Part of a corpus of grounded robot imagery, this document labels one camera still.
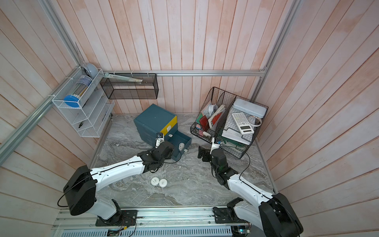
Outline yellow top drawer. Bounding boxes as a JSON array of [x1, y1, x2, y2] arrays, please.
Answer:
[[161, 115, 178, 137]]

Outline white oval earphone case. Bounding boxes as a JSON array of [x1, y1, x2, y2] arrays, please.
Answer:
[[178, 143, 185, 152]]

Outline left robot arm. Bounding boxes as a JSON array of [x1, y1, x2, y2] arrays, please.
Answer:
[[63, 141, 177, 226]]

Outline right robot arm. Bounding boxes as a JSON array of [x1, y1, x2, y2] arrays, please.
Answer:
[[197, 144, 304, 237]]

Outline teal drawer cabinet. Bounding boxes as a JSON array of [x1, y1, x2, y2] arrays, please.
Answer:
[[134, 104, 176, 147]]

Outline white round earphone case left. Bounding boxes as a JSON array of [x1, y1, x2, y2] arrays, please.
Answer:
[[151, 177, 160, 186]]

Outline white round earphone case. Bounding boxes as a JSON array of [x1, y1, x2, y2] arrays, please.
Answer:
[[151, 177, 160, 186], [159, 179, 168, 188]]

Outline white round earphone case right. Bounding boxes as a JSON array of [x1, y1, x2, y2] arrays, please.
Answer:
[[159, 179, 168, 188]]

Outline white calculator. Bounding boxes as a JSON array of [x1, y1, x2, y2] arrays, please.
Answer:
[[232, 113, 255, 135]]

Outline white pencil case box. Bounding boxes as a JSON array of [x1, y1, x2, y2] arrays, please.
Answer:
[[232, 99, 267, 118]]

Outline ruler in mesh basket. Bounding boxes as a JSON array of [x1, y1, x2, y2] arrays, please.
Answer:
[[104, 73, 143, 83]]

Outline blue capped clear tube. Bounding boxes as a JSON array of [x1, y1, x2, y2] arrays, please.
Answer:
[[64, 75, 92, 108]]

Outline grey round disc on shelf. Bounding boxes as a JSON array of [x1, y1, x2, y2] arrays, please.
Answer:
[[83, 63, 99, 79]]

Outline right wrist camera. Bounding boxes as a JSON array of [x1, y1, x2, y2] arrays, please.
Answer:
[[210, 137, 221, 153]]

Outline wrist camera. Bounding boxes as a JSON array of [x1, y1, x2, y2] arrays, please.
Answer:
[[155, 132, 165, 148], [210, 137, 221, 153]]

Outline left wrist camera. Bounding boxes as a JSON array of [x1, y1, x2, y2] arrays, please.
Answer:
[[155, 132, 165, 148]]

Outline black wire desk organizer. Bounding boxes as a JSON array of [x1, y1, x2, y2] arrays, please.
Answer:
[[190, 87, 268, 159]]

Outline black mesh wall basket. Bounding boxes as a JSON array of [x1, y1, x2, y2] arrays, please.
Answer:
[[100, 73, 159, 100]]

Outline white wire wall shelf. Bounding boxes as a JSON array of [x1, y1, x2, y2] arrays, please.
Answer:
[[52, 68, 115, 138]]

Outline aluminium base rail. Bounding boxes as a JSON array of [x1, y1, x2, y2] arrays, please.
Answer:
[[50, 206, 267, 237]]

